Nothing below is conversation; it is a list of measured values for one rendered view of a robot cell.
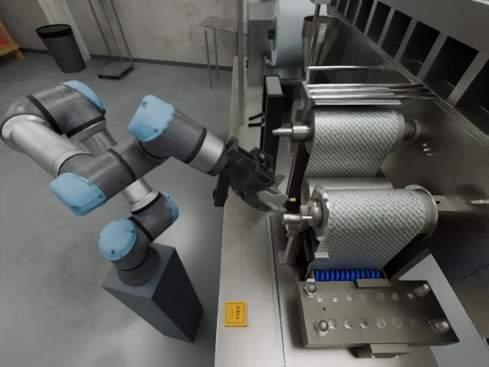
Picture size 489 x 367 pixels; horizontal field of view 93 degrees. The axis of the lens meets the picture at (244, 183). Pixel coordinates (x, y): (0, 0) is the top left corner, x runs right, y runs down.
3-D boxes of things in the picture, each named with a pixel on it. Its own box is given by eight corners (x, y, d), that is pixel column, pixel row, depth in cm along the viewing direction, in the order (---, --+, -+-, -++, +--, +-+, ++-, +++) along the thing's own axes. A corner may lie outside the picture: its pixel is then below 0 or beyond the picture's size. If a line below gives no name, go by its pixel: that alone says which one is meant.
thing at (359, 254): (306, 269, 75) (320, 240, 61) (379, 268, 75) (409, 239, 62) (307, 270, 75) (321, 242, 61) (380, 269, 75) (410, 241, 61)
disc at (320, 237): (306, 207, 73) (318, 173, 62) (308, 207, 73) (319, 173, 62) (317, 251, 63) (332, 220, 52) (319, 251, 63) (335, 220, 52)
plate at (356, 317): (295, 287, 76) (297, 281, 71) (416, 286, 76) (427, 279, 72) (303, 347, 65) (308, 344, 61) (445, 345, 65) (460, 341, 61)
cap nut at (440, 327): (427, 319, 64) (436, 314, 61) (440, 319, 64) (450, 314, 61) (434, 334, 62) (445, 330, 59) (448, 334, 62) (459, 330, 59)
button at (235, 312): (225, 303, 79) (225, 301, 77) (246, 303, 79) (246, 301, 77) (224, 327, 74) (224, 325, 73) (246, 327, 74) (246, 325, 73)
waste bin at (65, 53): (94, 64, 455) (77, 25, 407) (76, 75, 421) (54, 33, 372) (72, 62, 463) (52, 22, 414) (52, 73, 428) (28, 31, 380)
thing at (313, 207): (308, 193, 63) (316, 210, 57) (316, 193, 63) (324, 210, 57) (305, 214, 67) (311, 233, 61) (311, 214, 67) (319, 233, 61)
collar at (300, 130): (288, 134, 77) (291, 116, 73) (306, 134, 77) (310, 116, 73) (291, 145, 73) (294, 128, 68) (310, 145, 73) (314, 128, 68)
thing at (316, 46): (282, 140, 141) (298, 31, 100) (305, 140, 142) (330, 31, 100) (285, 154, 132) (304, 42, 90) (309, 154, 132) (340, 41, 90)
